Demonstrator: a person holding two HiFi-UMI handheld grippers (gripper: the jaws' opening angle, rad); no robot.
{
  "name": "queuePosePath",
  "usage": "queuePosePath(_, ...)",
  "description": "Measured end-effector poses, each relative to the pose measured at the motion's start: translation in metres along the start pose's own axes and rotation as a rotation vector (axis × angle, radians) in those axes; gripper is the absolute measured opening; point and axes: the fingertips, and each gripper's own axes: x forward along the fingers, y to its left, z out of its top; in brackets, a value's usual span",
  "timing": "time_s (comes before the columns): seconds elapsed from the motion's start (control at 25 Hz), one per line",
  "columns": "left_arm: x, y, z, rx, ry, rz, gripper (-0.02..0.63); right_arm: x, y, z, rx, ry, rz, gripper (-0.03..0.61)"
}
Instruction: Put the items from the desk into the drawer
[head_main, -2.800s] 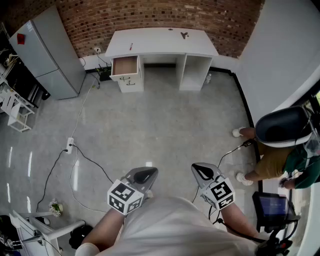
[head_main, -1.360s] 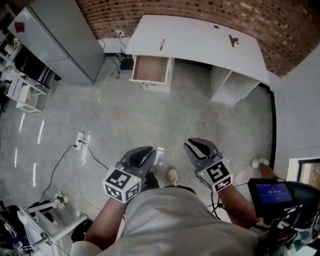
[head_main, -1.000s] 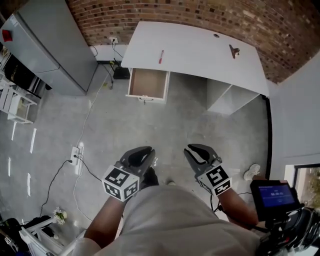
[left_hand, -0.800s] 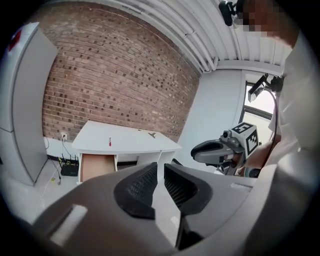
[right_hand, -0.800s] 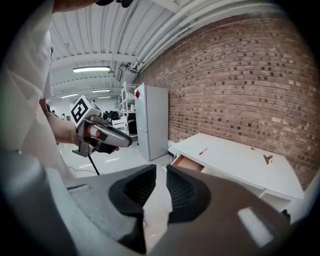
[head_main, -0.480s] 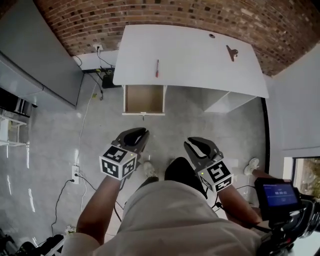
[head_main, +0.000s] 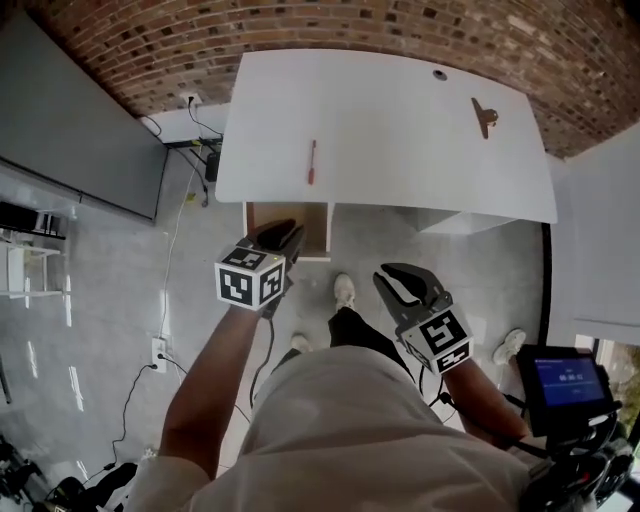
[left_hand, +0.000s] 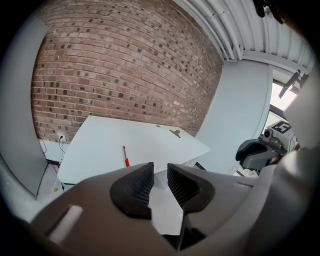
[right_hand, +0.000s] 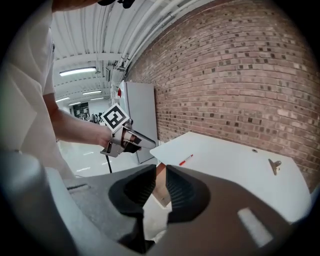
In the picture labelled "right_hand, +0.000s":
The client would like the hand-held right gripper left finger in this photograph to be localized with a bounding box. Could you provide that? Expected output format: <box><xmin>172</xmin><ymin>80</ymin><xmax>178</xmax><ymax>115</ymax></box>
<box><xmin>63</xmin><ymin>164</ymin><xmax>157</xmax><ymax>254</ymax></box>

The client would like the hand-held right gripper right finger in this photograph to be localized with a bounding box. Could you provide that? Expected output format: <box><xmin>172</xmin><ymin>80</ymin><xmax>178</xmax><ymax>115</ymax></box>
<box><xmin>149</xmin><ymin>164</ymin><xmax>296</xmax><ymax>256</ymax></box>

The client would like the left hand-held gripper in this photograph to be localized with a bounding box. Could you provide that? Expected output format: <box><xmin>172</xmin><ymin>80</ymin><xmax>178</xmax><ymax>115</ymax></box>
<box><xmin>99</xmin><ymin>102</ymin><xmax>157</xmax><ymax>159</ymax></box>

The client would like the red pen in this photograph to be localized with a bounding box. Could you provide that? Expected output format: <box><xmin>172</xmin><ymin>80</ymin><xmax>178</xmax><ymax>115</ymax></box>
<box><xmin>178</xmin><ymin>154</ymin><xmax>194</xmax><ymax>167</ymax></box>

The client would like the metal binder clip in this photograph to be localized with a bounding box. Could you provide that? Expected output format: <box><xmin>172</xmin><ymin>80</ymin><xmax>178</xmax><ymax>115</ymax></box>
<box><xmin>268</xmin><ymin>158</ymin><xmax>283</xmax><ymax>176</ymax></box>

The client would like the person's left forearm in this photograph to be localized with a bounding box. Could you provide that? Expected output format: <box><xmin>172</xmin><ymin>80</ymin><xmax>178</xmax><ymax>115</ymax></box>
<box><xmin>42</xmin><ymin>92</ymin><xmax>113</xmax><ymax>148</ymax></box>

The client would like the brown wooden desk panel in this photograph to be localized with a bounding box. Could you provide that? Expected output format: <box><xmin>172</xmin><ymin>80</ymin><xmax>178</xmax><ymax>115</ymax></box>
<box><xmin>151</xmin><ymin>161</ymin><xmax>174</xmax><ymax>209</ymax></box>

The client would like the white desk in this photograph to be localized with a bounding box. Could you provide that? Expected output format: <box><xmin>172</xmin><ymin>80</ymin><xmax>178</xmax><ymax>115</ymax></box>
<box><xmin>149</xmin><ymin>131</ymin><xmax>312</xmax><ymax>224</ymax></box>

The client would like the person's left hand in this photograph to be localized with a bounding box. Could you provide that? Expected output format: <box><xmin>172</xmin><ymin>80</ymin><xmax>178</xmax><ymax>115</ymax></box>
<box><xmin>121</xmin><ymin>130</ymin><xmax>138</xmax><ymax>147</ymax></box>

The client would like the grey metal cabinet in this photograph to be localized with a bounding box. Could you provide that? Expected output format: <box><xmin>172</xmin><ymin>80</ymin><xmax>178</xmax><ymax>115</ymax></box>
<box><xmin>116</xmin><ymin>79</ymin><xmax>159</xmax><ymax>165</ymax></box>

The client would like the dark notice board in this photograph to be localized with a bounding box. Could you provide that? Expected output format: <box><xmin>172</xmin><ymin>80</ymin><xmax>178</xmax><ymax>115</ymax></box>
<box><xmin>72</xmin><ymin>101</ymin><xmax>90</xmax><ymax>116</ymax></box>

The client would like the long ceiling light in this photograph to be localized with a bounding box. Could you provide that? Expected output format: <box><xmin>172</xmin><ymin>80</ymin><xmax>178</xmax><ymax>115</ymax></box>
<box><xmin>59</xmin><ymin>66</ymin><xmax>97</xmax><ymax>77</ymax></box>

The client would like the white ceiling pipe bundle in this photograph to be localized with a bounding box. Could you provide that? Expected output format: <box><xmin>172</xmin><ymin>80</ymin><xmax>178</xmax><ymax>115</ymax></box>
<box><xmin>115</xmin><ymin>0</ymin><xmax>201</xmax><ymax>72</ymax></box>

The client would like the person's white shirt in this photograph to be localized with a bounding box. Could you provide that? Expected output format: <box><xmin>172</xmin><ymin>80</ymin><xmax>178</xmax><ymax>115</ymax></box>
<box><xmin>0</xmin><ymin>0</ymin><xmax>76</xmax><ymax>180</ymax></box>

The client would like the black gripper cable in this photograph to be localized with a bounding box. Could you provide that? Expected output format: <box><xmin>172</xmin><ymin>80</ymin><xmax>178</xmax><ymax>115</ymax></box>
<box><xmin>104</xmin><ymin>154</ymin><xmax>113</xmax><ymax>174</ymax></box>

